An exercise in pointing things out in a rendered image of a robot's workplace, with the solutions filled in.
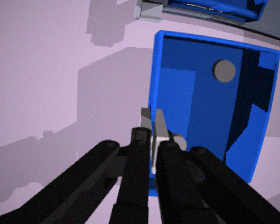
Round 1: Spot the grey steel disc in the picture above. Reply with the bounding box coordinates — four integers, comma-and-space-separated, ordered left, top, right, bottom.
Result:
173, 133, 187, 151
212, 59, 235, 83

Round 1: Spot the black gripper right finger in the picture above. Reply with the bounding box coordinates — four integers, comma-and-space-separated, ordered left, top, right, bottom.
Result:
151, 109, 280, 224

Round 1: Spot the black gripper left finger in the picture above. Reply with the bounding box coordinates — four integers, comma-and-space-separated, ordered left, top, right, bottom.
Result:
0, 108, 153, 224

